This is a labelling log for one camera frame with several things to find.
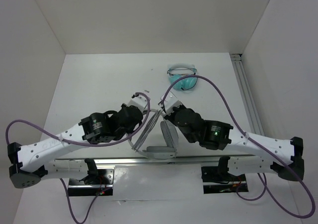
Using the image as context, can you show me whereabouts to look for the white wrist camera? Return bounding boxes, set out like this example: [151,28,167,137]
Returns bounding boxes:
[159,91,183,115]
[127,92,150,112]

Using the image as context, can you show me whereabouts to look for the teal headphones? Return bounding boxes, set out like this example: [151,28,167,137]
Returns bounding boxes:
[167,63,197,91]

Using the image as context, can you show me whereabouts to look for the aluminium front rail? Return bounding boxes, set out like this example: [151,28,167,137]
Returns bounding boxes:
[49,154,259,167]

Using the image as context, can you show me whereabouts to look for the grey white headphones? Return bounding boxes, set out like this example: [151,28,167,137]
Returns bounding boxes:
[128,120,179,160]

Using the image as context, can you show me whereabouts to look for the aluminium side rail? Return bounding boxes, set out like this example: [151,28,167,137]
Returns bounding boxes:
[230,54,264,135]

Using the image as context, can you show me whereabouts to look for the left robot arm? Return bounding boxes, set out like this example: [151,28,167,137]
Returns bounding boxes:
[7,104,144,189]

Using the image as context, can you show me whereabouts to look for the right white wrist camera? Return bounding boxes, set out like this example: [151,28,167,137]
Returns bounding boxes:
[159,91,183,115]

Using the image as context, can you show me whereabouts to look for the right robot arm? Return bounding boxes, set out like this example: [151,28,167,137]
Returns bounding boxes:
[163,105,305,181]

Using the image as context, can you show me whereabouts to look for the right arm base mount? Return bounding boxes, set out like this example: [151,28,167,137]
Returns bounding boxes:
[198,156,248,194]

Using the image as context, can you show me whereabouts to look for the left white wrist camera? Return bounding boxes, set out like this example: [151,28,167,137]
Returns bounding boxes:
[127,92,150,112]

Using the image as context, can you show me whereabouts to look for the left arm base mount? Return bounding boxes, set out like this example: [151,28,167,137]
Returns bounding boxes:
[67,158,115,197]

